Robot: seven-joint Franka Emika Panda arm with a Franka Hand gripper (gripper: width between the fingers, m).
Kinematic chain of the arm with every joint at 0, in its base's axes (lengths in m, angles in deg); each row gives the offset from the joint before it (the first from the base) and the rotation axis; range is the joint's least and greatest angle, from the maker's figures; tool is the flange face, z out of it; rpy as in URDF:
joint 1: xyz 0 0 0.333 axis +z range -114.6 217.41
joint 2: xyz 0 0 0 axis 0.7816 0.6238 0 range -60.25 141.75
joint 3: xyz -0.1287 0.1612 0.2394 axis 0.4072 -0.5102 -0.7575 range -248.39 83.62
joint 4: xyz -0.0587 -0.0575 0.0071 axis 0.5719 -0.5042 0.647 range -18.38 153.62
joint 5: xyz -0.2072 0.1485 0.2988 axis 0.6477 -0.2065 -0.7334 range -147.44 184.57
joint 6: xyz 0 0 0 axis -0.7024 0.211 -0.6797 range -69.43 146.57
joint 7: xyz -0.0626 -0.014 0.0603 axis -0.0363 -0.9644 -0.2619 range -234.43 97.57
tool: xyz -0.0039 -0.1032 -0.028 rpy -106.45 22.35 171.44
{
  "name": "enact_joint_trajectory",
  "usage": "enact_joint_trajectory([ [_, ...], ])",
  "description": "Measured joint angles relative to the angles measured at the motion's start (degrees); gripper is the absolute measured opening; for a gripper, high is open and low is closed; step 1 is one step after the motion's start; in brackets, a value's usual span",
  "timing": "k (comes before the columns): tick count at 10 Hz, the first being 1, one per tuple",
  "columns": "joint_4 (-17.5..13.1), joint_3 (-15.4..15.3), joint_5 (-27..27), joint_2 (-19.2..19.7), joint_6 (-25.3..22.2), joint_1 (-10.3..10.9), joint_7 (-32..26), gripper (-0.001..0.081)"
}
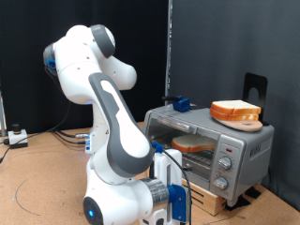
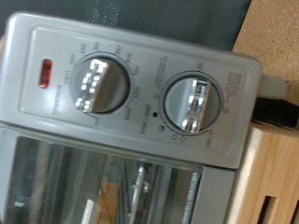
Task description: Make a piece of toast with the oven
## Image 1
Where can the black metal bookend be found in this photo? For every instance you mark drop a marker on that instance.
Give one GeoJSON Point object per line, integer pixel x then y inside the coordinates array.
{"type": "Point", "coordinates": [256, 81]}

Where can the silver toaster oven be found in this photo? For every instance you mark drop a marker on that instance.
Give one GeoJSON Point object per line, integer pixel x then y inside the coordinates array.
{"type": "Point", "coordinates": [243, 146]}

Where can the slotted wooden block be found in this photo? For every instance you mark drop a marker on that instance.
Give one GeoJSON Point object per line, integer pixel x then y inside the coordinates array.
{"type": "Point", "coordinates": [209, 200]}

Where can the aluminium vertical frame pole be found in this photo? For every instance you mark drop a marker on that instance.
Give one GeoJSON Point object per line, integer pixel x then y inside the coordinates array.
{"type": "Point", "coordinates": [169, 47]}

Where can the black tape patch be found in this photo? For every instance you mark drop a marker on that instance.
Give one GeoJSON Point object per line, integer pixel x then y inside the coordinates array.
{"type": "Point", "coordinates": [253, 192]}
{"type": "Point", "coordinates": [237, 203]}

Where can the gray backdrop curtain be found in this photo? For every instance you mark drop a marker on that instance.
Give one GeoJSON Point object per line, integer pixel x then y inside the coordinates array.
{"type": "Point", "coordinates": [265, 37]}

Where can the thin metal bar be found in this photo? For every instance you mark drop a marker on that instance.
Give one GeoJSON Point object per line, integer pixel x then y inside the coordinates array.
{"type": "Point", "coordinates": [2, 115]}

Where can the round wooden board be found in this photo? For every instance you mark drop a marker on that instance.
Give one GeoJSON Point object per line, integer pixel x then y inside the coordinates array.
{"type": "Point", "coordinates": [247, 126]}

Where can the silver oven knob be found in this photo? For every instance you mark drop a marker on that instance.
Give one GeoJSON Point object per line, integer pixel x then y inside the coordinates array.
{"type": "Point", "coordinates": [225, 163]}
{"type": "Point", "coordinates": [221, 183]}

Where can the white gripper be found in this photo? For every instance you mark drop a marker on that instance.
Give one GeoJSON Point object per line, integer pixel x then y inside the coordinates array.
{"type": "Point", "coordinates": [173, 168]}

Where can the white box with black button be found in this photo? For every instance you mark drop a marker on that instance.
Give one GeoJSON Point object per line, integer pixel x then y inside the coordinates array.
{"type": "Point", "coordinates": [18, 137]}

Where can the black backdrop curtain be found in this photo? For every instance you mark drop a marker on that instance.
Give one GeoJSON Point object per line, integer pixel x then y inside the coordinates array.
{"type": "Point", "coordinates": [25, 47]}

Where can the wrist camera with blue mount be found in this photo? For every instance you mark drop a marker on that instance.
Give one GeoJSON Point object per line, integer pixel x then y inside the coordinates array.
{"type": "Point", "coordinates": [178, 203]}

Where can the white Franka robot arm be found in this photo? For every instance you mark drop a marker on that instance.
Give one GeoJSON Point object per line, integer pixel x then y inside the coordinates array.
{"type": "Point", "coordinates": [125, 140]}

